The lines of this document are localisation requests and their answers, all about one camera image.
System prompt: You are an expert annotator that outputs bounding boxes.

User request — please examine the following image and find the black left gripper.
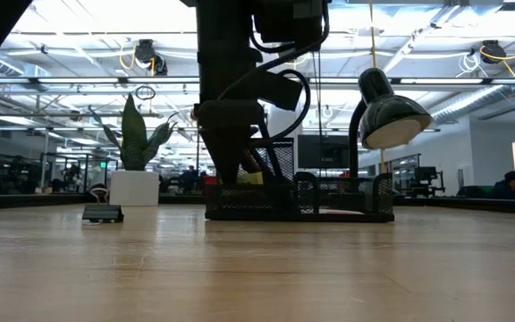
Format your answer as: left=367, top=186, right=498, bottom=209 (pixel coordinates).
left=194, top=62, right=263, bottom=186

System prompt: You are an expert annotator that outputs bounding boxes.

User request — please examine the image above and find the green eraser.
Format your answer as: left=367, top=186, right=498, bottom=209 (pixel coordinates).
left=237, top=171, right=265, bottom=186

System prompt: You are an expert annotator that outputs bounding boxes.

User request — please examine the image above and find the black mesh desk organizer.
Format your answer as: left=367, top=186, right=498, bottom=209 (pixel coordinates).
left=204, top=137, right=395, bottom=224

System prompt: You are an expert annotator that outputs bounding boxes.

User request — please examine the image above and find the distant person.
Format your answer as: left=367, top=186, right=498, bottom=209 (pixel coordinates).
left=181, top=165, right=209, bottom=194

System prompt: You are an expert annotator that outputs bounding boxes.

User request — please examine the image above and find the black monitor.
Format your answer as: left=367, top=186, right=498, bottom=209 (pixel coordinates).
left=297, top=134, right=350, bottom=171

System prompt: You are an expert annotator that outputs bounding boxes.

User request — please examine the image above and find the green snake plant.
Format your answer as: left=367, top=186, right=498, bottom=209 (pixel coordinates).
left=88, top=92, right=179, bottom=173

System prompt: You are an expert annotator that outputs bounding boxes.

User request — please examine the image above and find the white plant pot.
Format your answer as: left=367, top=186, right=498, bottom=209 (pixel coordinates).
left=108, top=170, right=161, bottom=208

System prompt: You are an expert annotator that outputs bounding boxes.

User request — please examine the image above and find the black binder clip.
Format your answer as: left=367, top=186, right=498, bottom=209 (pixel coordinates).
left=80, top=187, right=125, bottom=225

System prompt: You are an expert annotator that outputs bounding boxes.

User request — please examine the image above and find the black gooseneck desk lamp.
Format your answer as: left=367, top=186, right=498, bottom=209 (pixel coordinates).
left=348, top=67, right=435, bottom=178

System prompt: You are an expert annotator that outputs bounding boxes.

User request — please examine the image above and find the black monitor cart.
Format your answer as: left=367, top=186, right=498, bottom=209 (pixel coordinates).
left=407, top=165, right=447, bottom=199

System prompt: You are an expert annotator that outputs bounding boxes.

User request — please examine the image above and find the seated person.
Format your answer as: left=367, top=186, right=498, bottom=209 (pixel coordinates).
left=489, top=170, right=515, bottom=201

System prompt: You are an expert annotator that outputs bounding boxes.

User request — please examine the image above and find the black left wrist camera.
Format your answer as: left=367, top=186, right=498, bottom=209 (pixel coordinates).
left=257, top=71, right=305, bottom=112

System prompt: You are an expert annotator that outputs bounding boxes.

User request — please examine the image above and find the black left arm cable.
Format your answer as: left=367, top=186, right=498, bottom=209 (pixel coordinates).
left=215, top=0, right=331, bottom=148

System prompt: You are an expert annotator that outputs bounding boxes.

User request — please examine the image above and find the black ceiling cord reel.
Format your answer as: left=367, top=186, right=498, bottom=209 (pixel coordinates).
left=479, top=39, right=508, bottom=66
left=132, top=38, right=170, bottom=78

